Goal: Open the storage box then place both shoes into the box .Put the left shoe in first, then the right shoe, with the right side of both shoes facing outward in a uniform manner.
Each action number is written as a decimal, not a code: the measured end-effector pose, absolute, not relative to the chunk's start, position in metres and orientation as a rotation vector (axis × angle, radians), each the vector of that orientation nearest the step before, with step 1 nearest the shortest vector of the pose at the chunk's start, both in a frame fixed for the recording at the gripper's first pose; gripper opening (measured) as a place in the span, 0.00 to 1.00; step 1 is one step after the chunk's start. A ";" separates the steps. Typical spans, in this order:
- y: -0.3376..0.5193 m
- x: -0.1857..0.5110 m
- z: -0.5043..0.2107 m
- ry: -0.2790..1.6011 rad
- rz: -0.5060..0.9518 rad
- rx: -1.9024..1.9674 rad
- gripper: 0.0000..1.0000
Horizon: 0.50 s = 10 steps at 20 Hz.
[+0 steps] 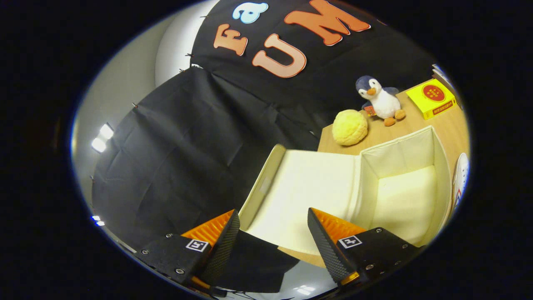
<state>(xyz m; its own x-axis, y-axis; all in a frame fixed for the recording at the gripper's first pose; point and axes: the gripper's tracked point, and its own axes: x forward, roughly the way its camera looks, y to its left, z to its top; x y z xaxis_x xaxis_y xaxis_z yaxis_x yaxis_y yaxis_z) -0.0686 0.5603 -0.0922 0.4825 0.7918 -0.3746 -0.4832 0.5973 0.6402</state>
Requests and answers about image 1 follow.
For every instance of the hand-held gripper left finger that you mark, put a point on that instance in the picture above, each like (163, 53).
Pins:
(222, 250)

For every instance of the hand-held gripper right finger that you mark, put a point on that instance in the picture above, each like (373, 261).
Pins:
(329, 250)

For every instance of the beige fabric storage box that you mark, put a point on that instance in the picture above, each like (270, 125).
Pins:
(312, 187)

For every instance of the white striped canvas shoe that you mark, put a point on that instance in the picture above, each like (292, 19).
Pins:
(461, 179)

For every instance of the yellow bun plush toy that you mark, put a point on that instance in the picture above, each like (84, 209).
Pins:
(349, 128)

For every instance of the penguin plush toy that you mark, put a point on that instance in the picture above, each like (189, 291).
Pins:
(383, 102)

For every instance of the ceiling light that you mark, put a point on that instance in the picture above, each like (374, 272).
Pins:
(102, 138)

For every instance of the yellow book with red circle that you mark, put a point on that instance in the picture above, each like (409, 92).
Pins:
(431, 98)

